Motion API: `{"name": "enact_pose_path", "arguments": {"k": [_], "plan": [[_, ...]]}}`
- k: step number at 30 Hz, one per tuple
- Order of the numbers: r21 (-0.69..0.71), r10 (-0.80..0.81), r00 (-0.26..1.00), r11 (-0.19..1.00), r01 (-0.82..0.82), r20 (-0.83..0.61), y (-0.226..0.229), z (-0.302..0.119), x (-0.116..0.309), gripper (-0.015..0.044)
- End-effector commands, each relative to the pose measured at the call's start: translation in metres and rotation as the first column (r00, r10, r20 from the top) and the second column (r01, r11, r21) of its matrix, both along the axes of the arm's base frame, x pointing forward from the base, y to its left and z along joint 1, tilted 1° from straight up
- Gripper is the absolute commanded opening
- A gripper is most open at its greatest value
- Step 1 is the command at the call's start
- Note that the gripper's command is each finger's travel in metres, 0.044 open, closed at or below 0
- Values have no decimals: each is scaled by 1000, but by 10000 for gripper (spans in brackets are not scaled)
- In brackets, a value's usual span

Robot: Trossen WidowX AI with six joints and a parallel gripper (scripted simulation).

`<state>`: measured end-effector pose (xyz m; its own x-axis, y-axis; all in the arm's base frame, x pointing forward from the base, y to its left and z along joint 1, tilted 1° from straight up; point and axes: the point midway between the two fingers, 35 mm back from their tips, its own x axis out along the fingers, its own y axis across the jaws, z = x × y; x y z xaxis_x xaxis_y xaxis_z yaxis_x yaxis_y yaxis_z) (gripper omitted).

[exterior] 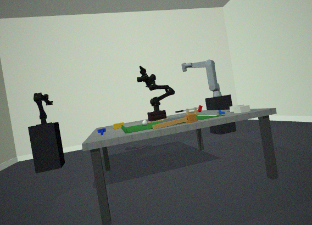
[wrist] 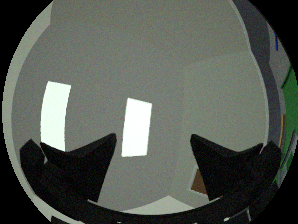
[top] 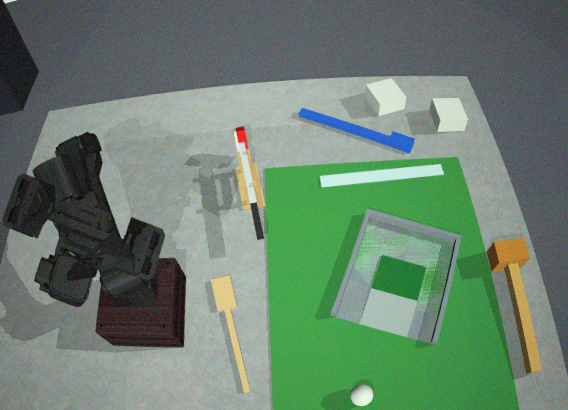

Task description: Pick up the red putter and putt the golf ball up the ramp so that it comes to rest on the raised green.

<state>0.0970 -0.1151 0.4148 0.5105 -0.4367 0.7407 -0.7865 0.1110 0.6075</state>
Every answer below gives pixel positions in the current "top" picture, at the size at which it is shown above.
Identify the green putting mat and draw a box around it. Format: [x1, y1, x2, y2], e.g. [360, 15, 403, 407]
[265, 157, 520, 410]

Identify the white flat bar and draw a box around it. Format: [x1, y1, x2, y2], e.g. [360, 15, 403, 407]
[320, 164, 444, 187]

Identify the white golf ball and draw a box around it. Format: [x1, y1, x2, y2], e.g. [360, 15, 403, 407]
[350, 384, 373, 406]

